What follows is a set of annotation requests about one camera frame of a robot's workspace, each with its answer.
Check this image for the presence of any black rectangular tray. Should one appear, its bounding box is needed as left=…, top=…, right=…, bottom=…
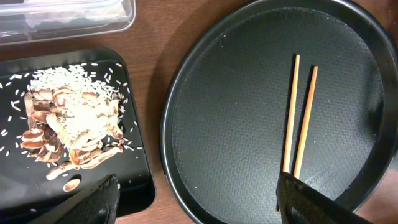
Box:
left=1, top=49, right=156, bottom=223

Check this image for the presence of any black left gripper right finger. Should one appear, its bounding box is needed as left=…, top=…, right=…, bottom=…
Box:
left=276, top=172, right=370, bottom=224

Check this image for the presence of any round black serving tray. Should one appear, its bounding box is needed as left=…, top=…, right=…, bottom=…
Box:
left=160, top=0, right=397, bottom=223

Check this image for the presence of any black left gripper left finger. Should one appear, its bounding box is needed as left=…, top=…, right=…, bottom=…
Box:
left=31, top=174, right=119, bottom=224

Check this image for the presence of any wooden chopstick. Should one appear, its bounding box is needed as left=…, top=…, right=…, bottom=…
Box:
left=282, top=55, right=300, bottom=172
left=293, top=66, right=318, bottom=179

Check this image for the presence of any clear plastic waste bin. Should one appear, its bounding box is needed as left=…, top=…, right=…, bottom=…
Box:
left=1, top=0, right=136, bottom=45

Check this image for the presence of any pile of food scraps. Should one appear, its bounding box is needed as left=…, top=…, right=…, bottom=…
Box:
left=0, top=62, right=144, bottom=193

